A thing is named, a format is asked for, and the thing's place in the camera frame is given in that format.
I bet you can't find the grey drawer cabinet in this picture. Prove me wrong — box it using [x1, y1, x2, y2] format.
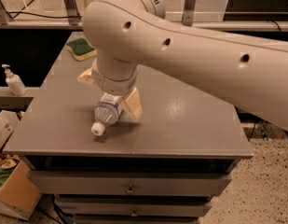
[3, 31, 254, 224]

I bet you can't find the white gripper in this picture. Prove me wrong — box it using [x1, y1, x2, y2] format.
[77, 59, 143, 121]

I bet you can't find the green and yellow sponge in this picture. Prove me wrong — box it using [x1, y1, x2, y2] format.
[65, 38, 97, 61]

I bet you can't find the open cardboard box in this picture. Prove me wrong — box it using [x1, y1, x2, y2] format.
[0, 152, 43, 221]

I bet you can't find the metal railing frame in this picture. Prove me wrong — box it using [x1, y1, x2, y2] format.
[0, 0, 288, 34]

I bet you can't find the clear blue-labelled plastic bottle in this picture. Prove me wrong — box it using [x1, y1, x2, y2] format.
[90, 92, 122, 136]

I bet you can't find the top grey drawer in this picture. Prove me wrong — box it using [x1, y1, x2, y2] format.
[27, 171, 232, 197]

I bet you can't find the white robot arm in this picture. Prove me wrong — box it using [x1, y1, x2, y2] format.
[82, 0, 288, 131]

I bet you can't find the grey drawer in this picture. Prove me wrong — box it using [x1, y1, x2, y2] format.
[27, 171, 232, 197]
[56, 197, 212, 217]

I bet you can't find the middle grey drawer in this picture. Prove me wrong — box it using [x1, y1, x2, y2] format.
[56, 197, 212, 217]

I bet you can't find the white folded cardboard box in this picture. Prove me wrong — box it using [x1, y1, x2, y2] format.
[0, 110, 20, 149]

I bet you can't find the black floor cable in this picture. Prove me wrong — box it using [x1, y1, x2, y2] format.
[7, 10, 84, 21]

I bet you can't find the white pump dispenser bottle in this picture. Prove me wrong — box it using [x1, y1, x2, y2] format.
[2, 64, 27, 96]

